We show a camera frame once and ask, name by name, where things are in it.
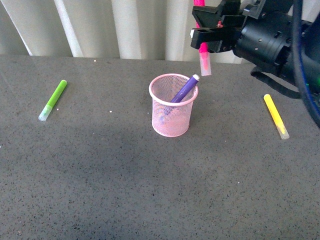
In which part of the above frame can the pink mesh pen cup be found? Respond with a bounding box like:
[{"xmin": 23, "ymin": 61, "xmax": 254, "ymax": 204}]
[{"xmin": 149, "ymin": 73, "xmax": 199, "ymax": 138}]

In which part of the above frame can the black cable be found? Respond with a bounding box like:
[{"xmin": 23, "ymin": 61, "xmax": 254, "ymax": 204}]
[{"xmin": 292, "ymin": 0, "xmax": 320, "ymax": 126}]

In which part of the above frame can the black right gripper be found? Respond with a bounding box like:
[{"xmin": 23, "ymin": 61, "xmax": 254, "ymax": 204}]
[{"xmin": 190, "ymin": 0, "xmax": 313, "ymax": 78}]

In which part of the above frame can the purple pen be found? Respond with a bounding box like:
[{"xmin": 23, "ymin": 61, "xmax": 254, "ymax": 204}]
[{"xmin": 157, "ymin": 73, "xmax": 201, "ymax": 123}]

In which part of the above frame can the green pen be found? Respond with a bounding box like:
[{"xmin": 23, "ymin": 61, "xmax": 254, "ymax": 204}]
[{"xmin": 38, "ymin": 79, "xmax": 68, "ymax": 122}]

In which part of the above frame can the pink pen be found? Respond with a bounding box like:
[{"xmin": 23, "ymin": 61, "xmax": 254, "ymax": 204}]
[{"xmin": 193, "ymin": 0, "xmax": 212, "ymax": 76}]

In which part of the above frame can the white pleated curtain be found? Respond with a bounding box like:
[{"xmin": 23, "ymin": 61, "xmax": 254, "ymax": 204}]
[{"xmin": 0, "ymin": 0, "xmax": 320, "ymax": 66}]

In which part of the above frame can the yellow pen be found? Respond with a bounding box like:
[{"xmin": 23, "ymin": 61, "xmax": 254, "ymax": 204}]
[{"xmin": 263, "ymin": 94, "xmax": 290, "ymax": 140}]

